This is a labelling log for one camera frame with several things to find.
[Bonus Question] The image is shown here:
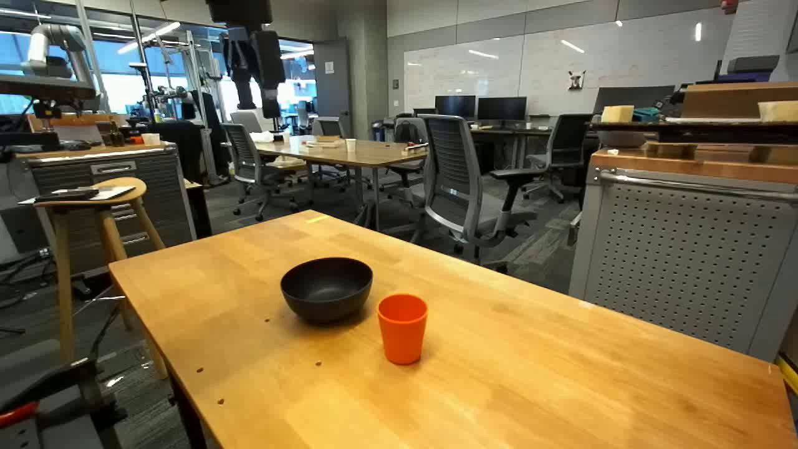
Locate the wooden meeting table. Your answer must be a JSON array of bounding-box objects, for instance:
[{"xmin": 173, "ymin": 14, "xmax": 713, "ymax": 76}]
[{"xmin": 249, "ymin": 132, "xmax": 431, "ymax": 229}]

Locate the grey cabinet with wooden top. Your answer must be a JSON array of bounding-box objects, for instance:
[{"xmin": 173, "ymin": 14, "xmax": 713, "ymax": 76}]
[{"xmin": 13, "ymin": 140, "xmax": 200, "ymax": 274}]

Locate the wall whiteboard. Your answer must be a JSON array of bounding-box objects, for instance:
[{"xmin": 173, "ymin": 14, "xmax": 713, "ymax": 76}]
[{"xmin": 401, "ymin": 9, "xmax": 739, "ymax": 120}]

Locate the grey perforated metal cart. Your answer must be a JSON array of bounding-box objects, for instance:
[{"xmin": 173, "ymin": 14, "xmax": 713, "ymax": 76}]
[{"xmin": 567, "ymin": 151, "xmax": 798, "ymax": 365}]

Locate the red handle tool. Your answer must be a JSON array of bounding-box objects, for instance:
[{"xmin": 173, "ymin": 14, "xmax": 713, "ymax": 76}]
[{"xmin": 0, "ymin": 400, "xmax": 43, "ymax": 433}]

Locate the black bowl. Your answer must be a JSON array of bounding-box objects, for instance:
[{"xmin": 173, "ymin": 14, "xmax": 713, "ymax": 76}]
[{"xmin": 280, "ymin": 256, "xmax": 377, "ymax": 328}]

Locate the black office chair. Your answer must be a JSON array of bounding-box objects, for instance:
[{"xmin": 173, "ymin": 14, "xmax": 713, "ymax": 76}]
[{"xmin": 523, "ymin": 112, "xmax": 598, "ymax": 207}]

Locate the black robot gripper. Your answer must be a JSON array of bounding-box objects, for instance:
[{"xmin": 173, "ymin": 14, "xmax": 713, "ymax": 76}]
[{"xmin": 205, "ymin": 0, "xmax": 289, "ymax": 123}]

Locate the dark office chair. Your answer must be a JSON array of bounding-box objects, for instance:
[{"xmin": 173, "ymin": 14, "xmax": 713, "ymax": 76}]
[{"xmin": 387, "ymin": 115, "xmax": 428, "ymax": 191}]

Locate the small tan block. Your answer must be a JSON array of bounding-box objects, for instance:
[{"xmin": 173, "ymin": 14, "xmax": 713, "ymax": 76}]
[{"xmin": 598, "ymin": 102, "xmax": 637, "ymax": 127}]

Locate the grey mesh office chair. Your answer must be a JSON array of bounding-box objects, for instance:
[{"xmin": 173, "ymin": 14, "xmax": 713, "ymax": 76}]
[{"xmin": 412, "ymin": 112, "xmax": 549, "ymax": 264}]

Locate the dark tablet on stool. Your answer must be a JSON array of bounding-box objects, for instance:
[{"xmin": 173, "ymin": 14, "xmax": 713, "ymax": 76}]
[{"xmin": 32, "ymin": 182, "xmax": 137, "ymax": 207}]

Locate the orange plastic cup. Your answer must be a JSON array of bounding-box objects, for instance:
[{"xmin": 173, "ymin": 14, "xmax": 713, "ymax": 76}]
[{"xmin": 377, "ymin": 293, "xmax": 431, "ymax": 370}]

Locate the wooden box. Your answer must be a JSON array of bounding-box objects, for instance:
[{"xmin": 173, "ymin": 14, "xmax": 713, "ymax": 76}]
[{"xmin": 678, "ymin": 81, "xmax": 798, "ymax": 120}]

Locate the grey door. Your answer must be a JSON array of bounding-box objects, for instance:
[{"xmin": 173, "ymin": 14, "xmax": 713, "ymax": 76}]
[{"xmin": 313, "ymin": 37, "xmax": 354, "ymax": 120}]

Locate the black computer monitor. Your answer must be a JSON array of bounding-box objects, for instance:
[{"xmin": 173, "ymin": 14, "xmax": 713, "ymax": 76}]
[
  {"xmin": 476, "ymin": 95, "xmax": 529, "ymax": 125},
  {"xmin": 431, "ymin": 93, "xmax": 478, "ymax": 123}
]

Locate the wooden round stool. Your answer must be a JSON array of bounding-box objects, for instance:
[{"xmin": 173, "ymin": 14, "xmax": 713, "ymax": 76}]
[{"xmin": 32, "ymin": 176, "xmax": 168, "ymax": 365}]

